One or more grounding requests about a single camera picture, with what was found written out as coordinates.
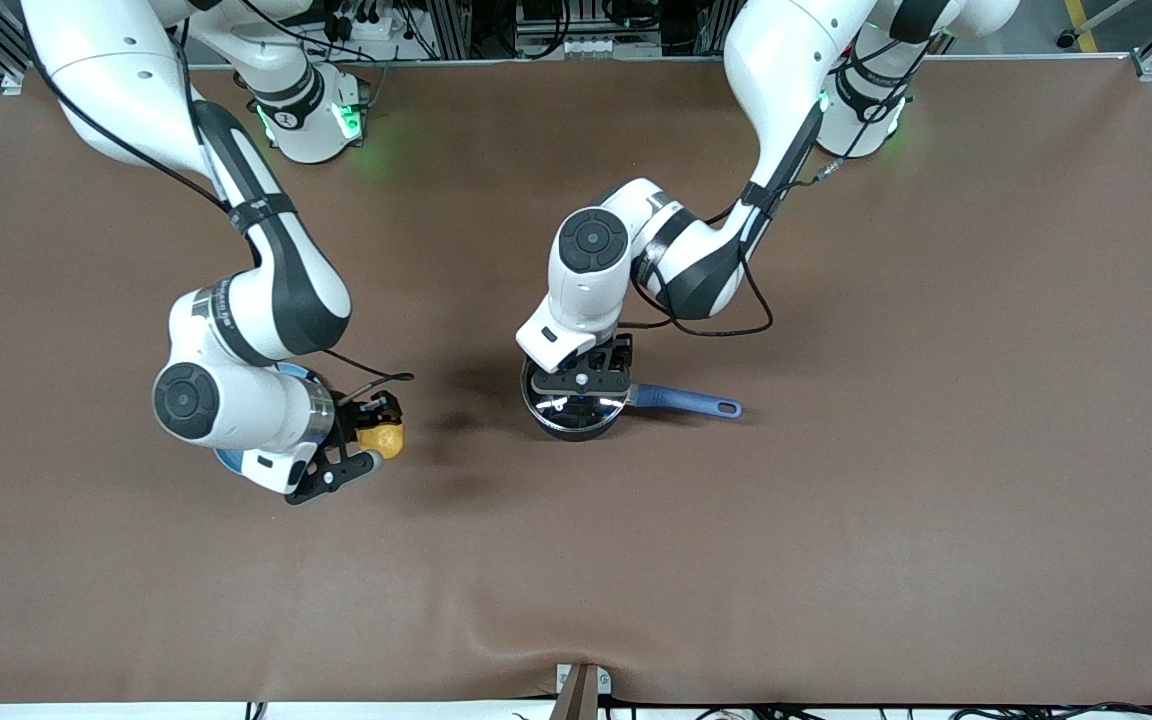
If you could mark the glass lid blue knob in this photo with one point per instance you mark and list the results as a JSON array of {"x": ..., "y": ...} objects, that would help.
[{"x": 576, "y": 407}]

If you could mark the yellow potato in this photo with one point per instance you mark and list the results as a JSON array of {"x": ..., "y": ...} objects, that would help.
[{"x": 384, "y": 440}]

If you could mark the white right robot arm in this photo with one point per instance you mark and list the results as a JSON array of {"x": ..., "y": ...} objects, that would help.
[{"x": 266, "y": 300}]

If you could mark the white power strip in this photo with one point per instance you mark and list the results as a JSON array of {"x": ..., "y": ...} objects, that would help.
[{"x": 571, "y": 46}]

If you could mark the blue plate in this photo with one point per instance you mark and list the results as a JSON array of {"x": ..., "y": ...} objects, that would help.
[{"x": 228, "y": 462}]

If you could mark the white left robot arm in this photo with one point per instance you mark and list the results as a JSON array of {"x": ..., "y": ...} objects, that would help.
[{"x": 796, "y": 60}]

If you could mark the metal clamp bracket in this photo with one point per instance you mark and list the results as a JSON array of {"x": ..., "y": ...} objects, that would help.
[{"x": 581, "y": 690}]

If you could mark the brown table mat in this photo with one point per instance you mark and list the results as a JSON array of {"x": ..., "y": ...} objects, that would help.
[{"x": 576, "y": 560}]

